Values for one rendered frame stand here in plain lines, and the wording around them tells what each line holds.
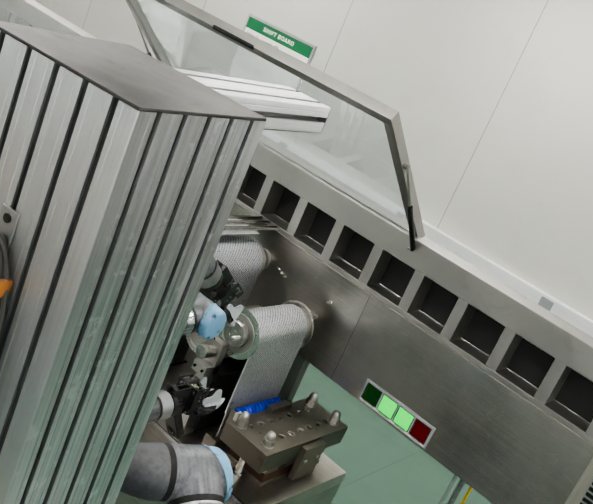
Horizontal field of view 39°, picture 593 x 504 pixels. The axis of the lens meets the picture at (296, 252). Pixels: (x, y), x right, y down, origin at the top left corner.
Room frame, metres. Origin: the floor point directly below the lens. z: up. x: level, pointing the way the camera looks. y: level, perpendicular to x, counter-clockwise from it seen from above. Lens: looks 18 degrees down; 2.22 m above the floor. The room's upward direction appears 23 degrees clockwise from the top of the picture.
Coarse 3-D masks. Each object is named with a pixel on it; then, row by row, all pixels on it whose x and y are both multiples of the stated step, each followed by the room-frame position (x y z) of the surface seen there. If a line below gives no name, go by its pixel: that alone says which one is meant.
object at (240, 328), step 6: (240, 324) 2.10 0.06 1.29; (228, 330) 2.11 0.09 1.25; (234, 330) 2.10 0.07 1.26; (240, 330) 2.09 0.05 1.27; (246, 330) 2.10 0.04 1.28; (228, 336) 2.11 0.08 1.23; (240, 336) 2.09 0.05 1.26; (246, 336) 2.09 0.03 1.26; (228, 342) 2.10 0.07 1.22; (234, 342) 2.09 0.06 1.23; (240, 342) 2.08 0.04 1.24
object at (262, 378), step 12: (252, 360) 2.10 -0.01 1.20; (264, 360) 2.15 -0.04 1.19; (276, 360) 2.21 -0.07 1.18; (288, 360) 2.26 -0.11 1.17; (252, 372) 2.13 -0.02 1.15; (264, 372) 2.18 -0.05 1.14; (276, 372) 2.23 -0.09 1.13; (288, 372) 2.29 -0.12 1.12; (240, 384) 2.10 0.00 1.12; (252, 384) 2.15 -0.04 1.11; (264, 384) 2.20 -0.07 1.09; (276, 384) 2.26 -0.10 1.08; (240, 396) 2.12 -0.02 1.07; (252, 396) 2.17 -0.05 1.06; (264, 396) 2.22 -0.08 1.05; (276, 396) 2.28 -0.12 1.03; (228, 408) 2.09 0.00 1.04
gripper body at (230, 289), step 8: (224, 272) 1.91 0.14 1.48; (224, 280) 1.92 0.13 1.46; (232, 280) 1.95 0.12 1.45; (200, 288) 1.87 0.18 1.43; (208, 288) 1.87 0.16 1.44; (216, 288) 1.91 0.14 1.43; (224, 288) 1.93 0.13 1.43; (232, 288) 1.93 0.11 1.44; (240, 288) 1.96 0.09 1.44; (216, 296) 1.92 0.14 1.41; (224, 296) 1.92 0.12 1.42; (232, 296) 1.96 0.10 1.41; (224, 304) 1.93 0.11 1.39
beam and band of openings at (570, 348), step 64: (0, 0) 3.46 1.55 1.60; (256, 192) 2.69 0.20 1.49; (320, 192) 2.48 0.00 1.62; (320, 256) 2.43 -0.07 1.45; (384, 256) 2.36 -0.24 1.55; (448, 256) 2.25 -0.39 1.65; (448, 320) 2.19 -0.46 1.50; (512, 320) 2.10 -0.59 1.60; (512, 384) 2.06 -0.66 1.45; (576, 384) 2.06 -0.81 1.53
